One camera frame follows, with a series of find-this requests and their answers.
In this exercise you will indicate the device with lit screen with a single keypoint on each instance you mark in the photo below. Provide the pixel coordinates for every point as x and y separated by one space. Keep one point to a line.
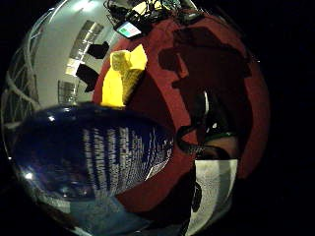
128 29

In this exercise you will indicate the black chair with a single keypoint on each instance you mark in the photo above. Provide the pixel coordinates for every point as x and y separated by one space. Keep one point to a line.
97 50
88 76

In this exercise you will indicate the white lattice railing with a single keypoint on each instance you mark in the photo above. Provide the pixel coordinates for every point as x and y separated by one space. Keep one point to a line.
23 82

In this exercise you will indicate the glass window panel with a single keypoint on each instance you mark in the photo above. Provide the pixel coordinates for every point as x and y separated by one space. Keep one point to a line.
82 46

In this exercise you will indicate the blue bottle with white print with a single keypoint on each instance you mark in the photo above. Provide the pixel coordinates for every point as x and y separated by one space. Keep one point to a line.
98 154

